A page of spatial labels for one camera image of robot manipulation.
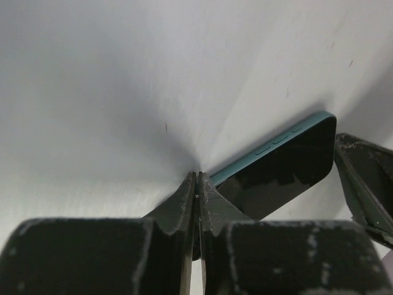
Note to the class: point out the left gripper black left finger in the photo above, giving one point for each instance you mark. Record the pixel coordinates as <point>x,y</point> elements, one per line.
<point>148,255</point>

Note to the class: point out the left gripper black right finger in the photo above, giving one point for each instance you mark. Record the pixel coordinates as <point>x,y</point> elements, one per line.
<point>243,256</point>

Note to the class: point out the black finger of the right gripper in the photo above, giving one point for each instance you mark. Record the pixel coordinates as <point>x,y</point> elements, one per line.
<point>365,171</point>

